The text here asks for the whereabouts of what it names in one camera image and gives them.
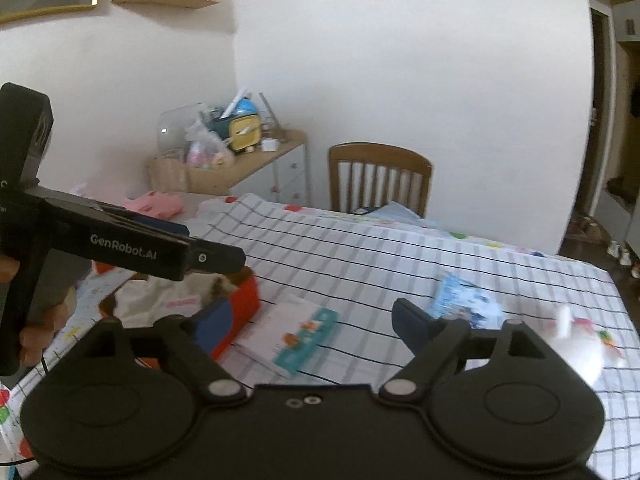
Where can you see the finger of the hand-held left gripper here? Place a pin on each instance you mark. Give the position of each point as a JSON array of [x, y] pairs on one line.
[[215, 259], [160, 225]]

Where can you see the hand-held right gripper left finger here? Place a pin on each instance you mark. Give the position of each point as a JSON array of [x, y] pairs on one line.
[[215, 327]]

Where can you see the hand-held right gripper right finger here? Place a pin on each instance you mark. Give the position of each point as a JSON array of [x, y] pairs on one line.
[[410, 325]]

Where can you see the blue printed packet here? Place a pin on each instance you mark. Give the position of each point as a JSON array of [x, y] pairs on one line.
[[462, 302]]

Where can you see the white cloth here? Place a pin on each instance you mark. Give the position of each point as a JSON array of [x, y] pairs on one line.
[[150, 300]]

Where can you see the white rabbit plush toy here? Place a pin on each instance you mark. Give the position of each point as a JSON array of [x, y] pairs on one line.
[[580, 350]]

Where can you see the person's left hand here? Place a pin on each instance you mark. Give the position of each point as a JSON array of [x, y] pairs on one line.
[[47, 332]]

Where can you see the pink printed bag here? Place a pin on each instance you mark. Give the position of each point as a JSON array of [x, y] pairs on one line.
[[150, 205]]

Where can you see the cardboard box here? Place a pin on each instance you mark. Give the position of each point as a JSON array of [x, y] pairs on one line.
[[170, 175]]

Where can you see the black grid tablecloth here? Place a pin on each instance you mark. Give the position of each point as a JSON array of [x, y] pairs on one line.
[[375, 260]]

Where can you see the white picture book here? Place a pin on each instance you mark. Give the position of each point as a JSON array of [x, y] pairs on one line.
[[295, 330]]

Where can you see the clear plastic bag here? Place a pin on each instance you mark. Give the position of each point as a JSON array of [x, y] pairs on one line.
[[205, 150]]

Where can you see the glass fishbowl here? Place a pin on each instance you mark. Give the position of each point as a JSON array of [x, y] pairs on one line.
[[175, 125]]

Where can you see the wooden top side cabinet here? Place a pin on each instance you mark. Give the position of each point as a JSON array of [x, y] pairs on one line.
[[285, 170]]

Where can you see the light blue cushion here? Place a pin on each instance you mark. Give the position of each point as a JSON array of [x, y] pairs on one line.
[[395, 212]]

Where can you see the yellow alarm clock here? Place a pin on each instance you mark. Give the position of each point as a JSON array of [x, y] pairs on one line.
[[245, 132]]

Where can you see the small white box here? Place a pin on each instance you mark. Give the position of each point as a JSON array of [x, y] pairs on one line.
[[270, 146]]

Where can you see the blue round toy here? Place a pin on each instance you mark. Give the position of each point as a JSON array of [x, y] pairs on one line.
[[246, 106]]

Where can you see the wooden chair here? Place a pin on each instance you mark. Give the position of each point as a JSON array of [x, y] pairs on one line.
[[380, 155]]

